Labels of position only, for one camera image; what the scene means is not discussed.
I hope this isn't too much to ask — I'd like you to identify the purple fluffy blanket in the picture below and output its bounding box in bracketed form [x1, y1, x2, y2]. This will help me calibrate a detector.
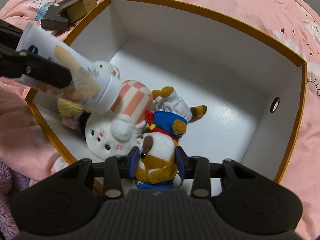
[1, 160, 30, 239]

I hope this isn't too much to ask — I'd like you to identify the gold cube box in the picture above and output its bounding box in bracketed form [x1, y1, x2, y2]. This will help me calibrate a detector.
[66, 0, 97, 23]

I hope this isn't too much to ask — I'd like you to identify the white lotion tube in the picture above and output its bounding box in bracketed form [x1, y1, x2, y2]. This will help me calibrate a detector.
[14, 23, 121, 114]

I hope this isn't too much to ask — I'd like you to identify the white bunny plush checkered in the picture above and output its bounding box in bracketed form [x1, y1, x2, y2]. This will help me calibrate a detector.
[79, 80, 153, 160]

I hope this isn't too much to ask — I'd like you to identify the brown white dog plush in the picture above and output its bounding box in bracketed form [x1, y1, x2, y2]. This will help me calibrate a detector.
[135, 86, 207, 189]

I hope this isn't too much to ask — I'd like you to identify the dark grey small box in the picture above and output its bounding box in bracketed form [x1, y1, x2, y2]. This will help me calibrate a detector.
[41, 5, 69, 31]

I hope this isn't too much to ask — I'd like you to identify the dark book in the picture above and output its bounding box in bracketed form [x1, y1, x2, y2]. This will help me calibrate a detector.
[58, 0, 78, 8]

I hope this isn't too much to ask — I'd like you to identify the white box with gold rim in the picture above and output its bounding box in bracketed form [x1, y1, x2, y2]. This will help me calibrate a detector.
[24, 0, 308, 184]

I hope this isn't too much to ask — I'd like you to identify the pink cloud-print bedsheet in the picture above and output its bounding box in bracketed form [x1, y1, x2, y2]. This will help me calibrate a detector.
[1, 0, 319, 239]

